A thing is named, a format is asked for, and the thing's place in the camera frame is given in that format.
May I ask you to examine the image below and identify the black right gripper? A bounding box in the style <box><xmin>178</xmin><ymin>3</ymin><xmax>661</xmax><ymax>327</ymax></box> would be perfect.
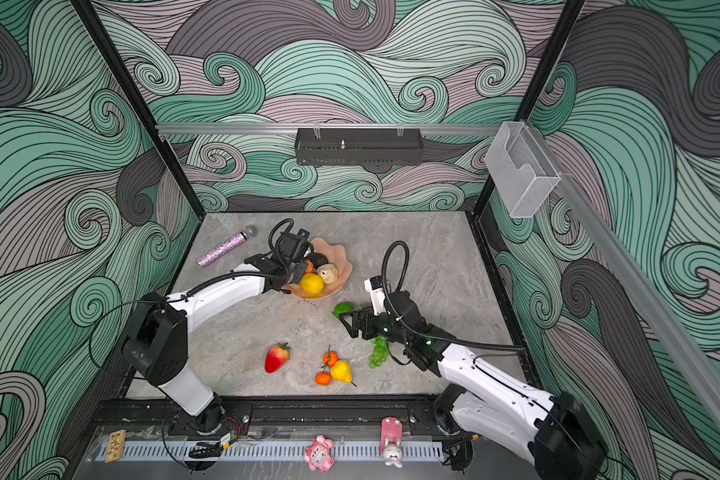
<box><xmin>339</xmin><ymin>303</ymin><xmax>414</xmax><ymax>350</ymax></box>

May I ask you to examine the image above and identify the yellow fake lemon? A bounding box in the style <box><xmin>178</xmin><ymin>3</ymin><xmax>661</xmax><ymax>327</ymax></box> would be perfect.
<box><xmin>299</xmin><ymin>273</ymin><xmax>325</xmax><ymax>295</ymax></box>

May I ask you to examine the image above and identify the beige fake pear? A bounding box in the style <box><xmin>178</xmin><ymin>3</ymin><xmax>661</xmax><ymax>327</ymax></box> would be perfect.
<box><xmin>317</xmin><ymin>263</ymin><xmax>339</xmax><ymax>285</ymax></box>

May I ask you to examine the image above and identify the pink scalloped fruit bowl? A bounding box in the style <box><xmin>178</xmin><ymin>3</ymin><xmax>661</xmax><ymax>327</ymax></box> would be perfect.
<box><xmin>284</xmin><ymin>238</ymin><xmax>353</xmax><ymax>300</ymax></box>

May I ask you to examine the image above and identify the green fake lime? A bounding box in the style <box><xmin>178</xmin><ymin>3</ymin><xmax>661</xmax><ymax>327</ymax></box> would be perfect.
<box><xmin>332</xmin><ymin>302</ymin><xmax>356</xmax><ymax>319</ymax></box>

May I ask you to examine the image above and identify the yellow fake pear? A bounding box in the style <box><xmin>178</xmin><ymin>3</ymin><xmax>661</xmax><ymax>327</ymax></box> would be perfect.
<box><xmin>330</xmin><ymin>360</ymin><xmax>354</xmax><ymax>385</ymax></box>

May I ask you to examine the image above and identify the red fake strawberry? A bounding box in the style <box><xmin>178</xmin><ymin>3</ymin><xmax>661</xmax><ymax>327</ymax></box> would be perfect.
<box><xmin>265</xmin><ymin>342</ymin><xmax>290</xmax><ymax>374</ymax></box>

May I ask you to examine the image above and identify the dark fake avocado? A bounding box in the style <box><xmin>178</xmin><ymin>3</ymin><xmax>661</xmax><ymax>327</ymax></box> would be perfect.
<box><xmin>308</xmin><ymin>252</ymin><xmax>330</xmax><ymax>269</ymax></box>

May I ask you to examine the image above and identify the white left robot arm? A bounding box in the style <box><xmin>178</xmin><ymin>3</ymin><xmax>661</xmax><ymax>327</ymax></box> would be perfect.
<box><xmin>116</xmin><ymin>218</ymin><xmax>314</xmax><ymax>435</ymax></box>

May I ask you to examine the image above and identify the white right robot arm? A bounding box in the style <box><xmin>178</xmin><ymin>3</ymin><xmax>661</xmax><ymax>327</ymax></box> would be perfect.
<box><xmin>333</xmin><ymin>276</ymin><xmax>609</xmax><ymax>479</ymax></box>

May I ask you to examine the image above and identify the green fake grape bunch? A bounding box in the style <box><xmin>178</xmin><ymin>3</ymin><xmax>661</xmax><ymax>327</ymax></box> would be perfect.
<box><xmin>369</xmin><ymin>337</ymin><xmax>389</xmax><ymax>369</ymax></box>

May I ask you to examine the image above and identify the orange fake tangerine upper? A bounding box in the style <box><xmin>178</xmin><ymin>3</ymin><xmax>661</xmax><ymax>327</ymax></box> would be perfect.
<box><xmin>322</xmin><ymin>348</ymin><xmax>339</xmax><ymax>368</ymax></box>

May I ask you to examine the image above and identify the orange fake tangerine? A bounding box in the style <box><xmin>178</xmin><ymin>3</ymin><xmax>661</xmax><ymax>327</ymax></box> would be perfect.
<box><xmin>315</xmin><ymin>372</ymin><xmax>332</xmax><ymax>386</ymax></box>
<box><xmin>322</xmin><ymin>348</ymin><xmax>339</xmax><ymax>368</ymax></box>

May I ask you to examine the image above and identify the orange fake tangerine lower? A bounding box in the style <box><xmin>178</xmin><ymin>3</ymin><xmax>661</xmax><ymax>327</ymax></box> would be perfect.
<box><xmin>315</xmin><ymin>372</ymin><xmax>332</xmax><ymax>386</ymax></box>

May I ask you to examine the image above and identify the pink glitter microphone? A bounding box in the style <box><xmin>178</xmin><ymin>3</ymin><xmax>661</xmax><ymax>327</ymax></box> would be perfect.
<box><xmin>196</xmin><ymin>225</ymin><xmax>257</xmax><ymax>268</ymax></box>

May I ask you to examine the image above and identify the pink and white bunny toy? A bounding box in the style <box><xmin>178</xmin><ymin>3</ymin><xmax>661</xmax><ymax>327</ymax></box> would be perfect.
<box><xmin>380</xmin><ymin>417</ymin><xmax>403</xmax><ymax>468</ymax></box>

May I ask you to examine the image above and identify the pink toy figure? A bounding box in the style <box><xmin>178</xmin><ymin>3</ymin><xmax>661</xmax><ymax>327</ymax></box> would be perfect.
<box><xmin>303</xmin><ymin>435</ymin><xmax>335</xmax><ymax>473</ymax></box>

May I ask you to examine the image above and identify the yellow label tag left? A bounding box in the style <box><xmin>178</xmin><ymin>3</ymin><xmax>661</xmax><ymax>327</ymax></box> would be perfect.
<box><xmin>105</xmin><ymin>429</ymin><xmax>127</xmax><ymax>463</ymax></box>

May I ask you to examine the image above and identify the black perforated wall tray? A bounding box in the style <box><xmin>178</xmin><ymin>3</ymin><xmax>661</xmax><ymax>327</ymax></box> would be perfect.
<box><xmin>294</xmin><ymin>128</ymin><xmax>424</xmax><ymax>167</ymax></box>

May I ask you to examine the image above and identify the white slotted cable duct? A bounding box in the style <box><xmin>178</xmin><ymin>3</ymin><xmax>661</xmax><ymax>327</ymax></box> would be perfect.
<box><xmin>121</xmin><ymin>440</ymin><xmax>445</xmax><ymax>462</ymax></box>

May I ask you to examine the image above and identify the clear plastic wall box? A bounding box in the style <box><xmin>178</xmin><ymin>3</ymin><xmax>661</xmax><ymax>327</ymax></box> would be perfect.
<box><xmin>484</xmin><ymin>121</ymin><xmax>560</xmax><ymax>219</ymax></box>

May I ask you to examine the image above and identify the grey aluminium rail back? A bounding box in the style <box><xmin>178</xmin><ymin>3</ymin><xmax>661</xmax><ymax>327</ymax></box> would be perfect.
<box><xmin>155</xmin><ymin>122</ymin><xmax>501</xmax><ymax>137</ymax></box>

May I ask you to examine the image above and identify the grey aluminium rail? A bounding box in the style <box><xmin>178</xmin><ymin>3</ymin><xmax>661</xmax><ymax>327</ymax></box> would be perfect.
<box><xmin>155</xmin><ymin>122</ymin><xmax>501</xmax><ymax>137</ymax></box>
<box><xmin>528</xmin><ymin>124</ymin><xmax>720</xmax><ymax>432</ymax></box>

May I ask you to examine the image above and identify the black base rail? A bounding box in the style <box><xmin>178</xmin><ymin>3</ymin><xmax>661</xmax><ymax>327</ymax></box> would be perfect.
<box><xmin>92</xmin><ymin>394</ymin><xmax>460</xmax><ymax>438</ymax></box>

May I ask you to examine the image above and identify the grey aluminium rail right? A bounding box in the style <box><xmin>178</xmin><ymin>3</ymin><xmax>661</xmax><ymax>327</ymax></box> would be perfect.
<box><xmin>528</xmin><ymin>124</ymin><xmax>720</xmax><ymax>432</ymax></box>

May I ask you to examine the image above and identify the black corner frame post left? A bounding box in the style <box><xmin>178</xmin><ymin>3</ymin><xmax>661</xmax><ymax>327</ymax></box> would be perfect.
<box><xmin>71</xmin><ymin>0</ymin><xmax>205</xmax><ymax>221</ymax></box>

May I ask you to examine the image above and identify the black corner frame post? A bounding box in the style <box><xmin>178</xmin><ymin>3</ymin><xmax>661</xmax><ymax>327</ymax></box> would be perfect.
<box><xmin>473</xmin><ymin>1</ymin><xmax>584</xmax><ymax>220</ymax></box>
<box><xmin>71</xmin><ymin>0</ymin><xmax>205</xmax><ymax>221</ymax></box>

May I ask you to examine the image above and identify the black corner frame post right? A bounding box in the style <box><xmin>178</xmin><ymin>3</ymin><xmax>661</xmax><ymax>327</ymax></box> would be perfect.
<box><xmin>473</xmin><ymin>1</ymin><xmax>584</xmax><ymax>220</ymax></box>

